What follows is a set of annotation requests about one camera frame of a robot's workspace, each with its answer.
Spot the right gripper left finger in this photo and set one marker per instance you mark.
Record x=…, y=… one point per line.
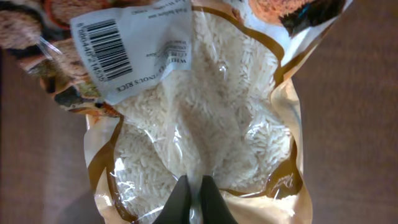
x=177, y=208

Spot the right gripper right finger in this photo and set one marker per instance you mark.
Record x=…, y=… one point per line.
x=214, y=209

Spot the Pantree white rice bag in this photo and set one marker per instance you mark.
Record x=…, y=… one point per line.
x=179, y=87

